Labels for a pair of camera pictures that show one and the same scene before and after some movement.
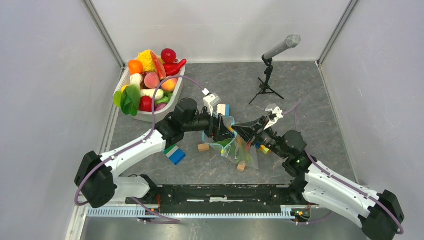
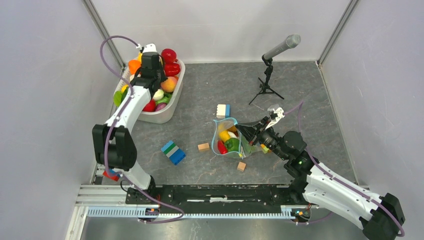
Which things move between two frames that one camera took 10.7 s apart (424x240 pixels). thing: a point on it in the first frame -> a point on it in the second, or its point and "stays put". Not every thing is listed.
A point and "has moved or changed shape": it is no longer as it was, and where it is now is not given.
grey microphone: x=291 y=41 stays put
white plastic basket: x=147 y=116 stays put
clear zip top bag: x=235 y=148 has moved or changed shape
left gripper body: x=215 y=131 -> x=160 y=74
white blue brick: x=224 y=109 stays put
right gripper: x=248 y=130 stays put
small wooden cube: x=241 y=167 stays put
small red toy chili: x=173 y=69 -> x=222 y=148
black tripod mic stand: x=265 y=86 stays put
